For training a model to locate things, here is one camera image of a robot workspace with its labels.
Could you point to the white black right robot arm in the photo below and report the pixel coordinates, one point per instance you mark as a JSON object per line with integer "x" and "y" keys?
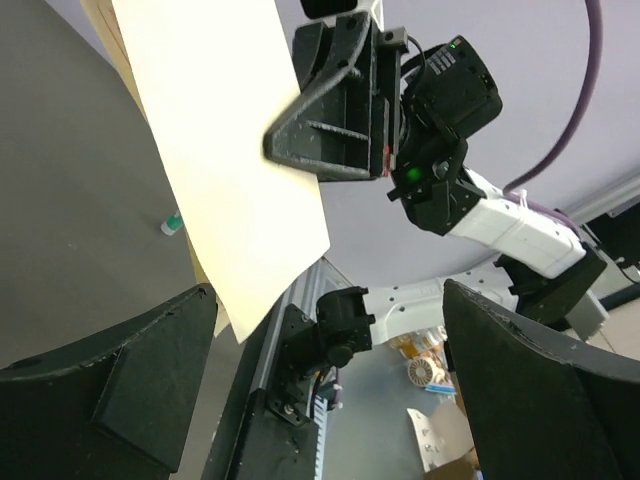
{"x": 543, "y": 268}

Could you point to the white slotted cable duct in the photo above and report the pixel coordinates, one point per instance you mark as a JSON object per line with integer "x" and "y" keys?
{"x": 325, "y": 397}

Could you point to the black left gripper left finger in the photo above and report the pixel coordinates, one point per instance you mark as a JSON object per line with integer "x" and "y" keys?
{"x": 117, "y": 404}

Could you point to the small white green glue bottle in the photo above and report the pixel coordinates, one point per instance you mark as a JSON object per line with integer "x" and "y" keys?
{"x": 172, "y": 224}

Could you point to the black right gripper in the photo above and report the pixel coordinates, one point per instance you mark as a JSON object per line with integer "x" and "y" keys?
{"x": 344, "y": 124}

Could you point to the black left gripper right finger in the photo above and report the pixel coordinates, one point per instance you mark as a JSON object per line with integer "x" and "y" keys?
{"x": 540, "y": 404}

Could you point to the small white desk fan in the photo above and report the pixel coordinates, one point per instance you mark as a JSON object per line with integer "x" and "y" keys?
{"x": 423, "y": 371}

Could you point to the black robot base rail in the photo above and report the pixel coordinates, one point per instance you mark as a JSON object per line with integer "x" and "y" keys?
{"x": 253, "y": 440}

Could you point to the cream paper letter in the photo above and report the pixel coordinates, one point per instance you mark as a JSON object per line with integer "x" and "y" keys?
{"x": 210, "y": 77}

